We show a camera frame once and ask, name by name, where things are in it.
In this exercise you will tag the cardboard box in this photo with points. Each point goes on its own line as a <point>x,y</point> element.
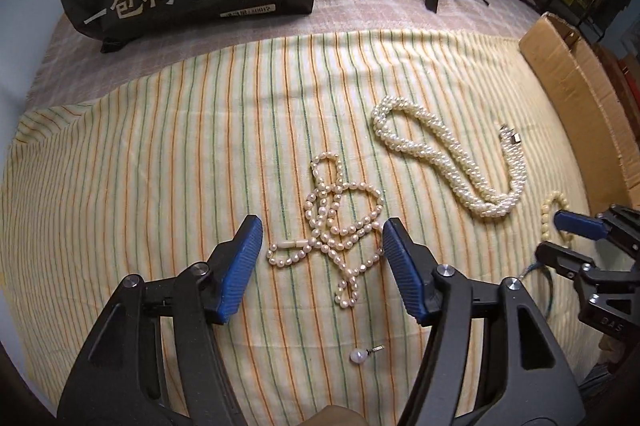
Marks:
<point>565,70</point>

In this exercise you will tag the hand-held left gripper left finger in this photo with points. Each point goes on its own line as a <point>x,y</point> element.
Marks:
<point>242,266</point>

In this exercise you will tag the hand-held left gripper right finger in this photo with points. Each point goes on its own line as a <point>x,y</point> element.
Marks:
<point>405,276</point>

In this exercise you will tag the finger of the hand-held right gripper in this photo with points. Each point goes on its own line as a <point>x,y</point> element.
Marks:
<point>580,225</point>
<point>562,258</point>

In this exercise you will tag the single pearl pendant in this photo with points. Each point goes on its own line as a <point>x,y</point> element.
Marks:
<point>358,356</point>

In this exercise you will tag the yellow striped cloth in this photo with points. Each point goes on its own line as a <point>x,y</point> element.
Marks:
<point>150,181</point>

